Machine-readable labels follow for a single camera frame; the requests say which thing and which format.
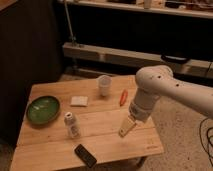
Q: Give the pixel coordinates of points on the green bowl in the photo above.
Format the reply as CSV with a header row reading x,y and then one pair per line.
x,y
43,110

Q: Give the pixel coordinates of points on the translucent plastic cup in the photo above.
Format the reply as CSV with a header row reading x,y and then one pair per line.
x,y
104,84

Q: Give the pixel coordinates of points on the metal shelf unit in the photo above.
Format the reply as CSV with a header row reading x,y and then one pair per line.
x,y
132,35

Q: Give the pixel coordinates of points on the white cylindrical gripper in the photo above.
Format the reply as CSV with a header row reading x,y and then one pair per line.
x,y
140,108

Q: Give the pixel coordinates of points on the black phone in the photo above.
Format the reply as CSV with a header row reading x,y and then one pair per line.
x,y
85,156

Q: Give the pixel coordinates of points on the wooden table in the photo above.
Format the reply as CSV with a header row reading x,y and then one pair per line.
x,y
50,148

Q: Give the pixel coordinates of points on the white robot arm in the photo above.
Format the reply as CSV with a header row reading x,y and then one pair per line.
x,y
156,81

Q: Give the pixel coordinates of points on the black object on shelf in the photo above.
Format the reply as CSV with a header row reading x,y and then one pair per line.
x,y
174,59

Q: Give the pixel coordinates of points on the small white bottle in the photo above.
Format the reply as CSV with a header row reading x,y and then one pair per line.
x,y
71,124

